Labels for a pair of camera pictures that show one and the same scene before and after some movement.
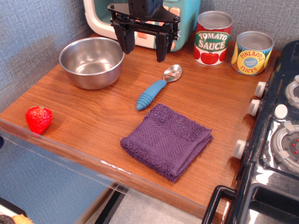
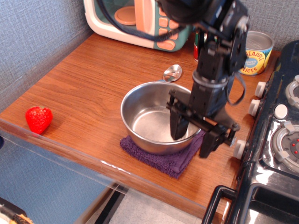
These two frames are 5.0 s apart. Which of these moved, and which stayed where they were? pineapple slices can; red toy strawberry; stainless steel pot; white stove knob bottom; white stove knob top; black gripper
Moved: black gripper; stainless steel pot
Stayed: red toy strawberry; white stove knob bottom; white stove knob top; pineapple slices can
